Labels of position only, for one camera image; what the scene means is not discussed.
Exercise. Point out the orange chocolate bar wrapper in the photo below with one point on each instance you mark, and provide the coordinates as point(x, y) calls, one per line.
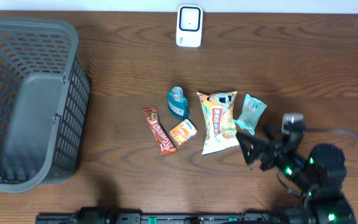
point(164, 142)

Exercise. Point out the orange tissue pack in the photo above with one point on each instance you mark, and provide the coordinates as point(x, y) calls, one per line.
point(183, 132)

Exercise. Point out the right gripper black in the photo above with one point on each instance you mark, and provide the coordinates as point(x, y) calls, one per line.
point(276, 148)

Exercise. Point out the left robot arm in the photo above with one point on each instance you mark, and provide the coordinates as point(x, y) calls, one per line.
point(93, 215)

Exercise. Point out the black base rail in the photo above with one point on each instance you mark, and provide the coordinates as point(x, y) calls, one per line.
point(136, 218)

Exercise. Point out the teal wet wipes pack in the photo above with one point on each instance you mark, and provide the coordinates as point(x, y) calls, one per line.
point(252, 110)

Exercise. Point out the grey plastic mesh basket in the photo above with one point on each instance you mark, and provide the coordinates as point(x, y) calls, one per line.
point(44, 94)

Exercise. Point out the white barcode scanner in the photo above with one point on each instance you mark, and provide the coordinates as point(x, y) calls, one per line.
point(189, 26)

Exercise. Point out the yellow snack chip bag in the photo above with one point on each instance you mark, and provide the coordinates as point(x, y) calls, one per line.
point(218, 113)

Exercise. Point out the blue mouthwash bottle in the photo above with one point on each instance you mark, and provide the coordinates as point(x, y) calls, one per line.
point(178, 103)

